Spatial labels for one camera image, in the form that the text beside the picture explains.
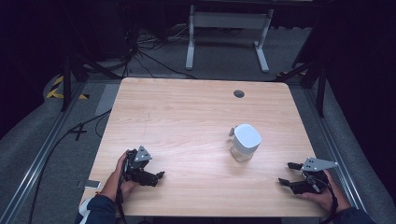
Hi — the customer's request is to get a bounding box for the person's right hand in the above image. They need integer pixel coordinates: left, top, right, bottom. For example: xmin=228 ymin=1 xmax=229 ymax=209
xmin=300 ymin=169 xmax=352 ymax=215

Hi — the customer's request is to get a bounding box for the clear jar with white lid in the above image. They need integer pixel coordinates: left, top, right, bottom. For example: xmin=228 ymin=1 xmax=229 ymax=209
xmin=228 ymin=123 xmax=263 ymax=163

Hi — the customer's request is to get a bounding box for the white metal desk frame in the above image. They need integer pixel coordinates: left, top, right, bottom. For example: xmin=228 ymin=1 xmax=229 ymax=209
xmin=185 ymin=4 xmax=276 ymax=74

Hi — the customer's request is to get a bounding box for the bundle of floor cables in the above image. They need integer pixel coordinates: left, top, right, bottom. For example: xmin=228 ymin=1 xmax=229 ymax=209
xmin=122 ymin=22 xmax=199 ymax=80

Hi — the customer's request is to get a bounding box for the black metal stand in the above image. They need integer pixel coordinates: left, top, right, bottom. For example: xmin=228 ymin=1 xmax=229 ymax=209
xmin=275 ymin=18 xmax=328 ymax=119
xmin=60 ymin=3 xmax=124 ymax=112

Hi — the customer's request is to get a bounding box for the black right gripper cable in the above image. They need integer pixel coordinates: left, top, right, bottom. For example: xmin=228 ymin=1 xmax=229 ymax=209
xmin=303 ymin=174 xmax=340 ymax=224

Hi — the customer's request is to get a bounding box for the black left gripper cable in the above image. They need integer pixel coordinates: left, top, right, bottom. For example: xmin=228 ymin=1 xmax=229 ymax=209
xmin=115 ymin=152 xmax=129 ymax=224

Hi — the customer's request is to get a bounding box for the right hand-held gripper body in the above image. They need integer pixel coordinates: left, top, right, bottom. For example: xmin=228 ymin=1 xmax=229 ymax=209
xmin=291 ymin=157 xmax=339 ymax=195

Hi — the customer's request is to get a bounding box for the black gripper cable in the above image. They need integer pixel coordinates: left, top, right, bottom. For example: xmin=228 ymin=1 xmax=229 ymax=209
xmin=303 ymin=174 xmax=340 ymax=224
xmin=115 ymin=152 xmax=129 ymax=224

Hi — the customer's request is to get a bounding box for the grey metal floor rail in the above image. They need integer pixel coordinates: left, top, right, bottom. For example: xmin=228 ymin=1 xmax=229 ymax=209
xmin=300 ymin=85 xmax=368 ymax=213
xmin=0 ymin=78 xmax=90 ymax=224

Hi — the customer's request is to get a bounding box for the person's left hand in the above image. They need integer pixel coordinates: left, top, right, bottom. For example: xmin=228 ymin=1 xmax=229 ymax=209
xmin=100 ymin=149 xmax=140 ymax=203

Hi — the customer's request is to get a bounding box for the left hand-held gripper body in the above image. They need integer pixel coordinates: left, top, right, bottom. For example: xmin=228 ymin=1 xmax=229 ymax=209
xmin=123 ymin=145 xmax=159 ymax=188

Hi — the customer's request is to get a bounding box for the black floor cable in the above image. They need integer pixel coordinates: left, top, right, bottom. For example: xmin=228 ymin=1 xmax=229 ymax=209
xmin=27 ymin=108 xmax=112 ymax=224

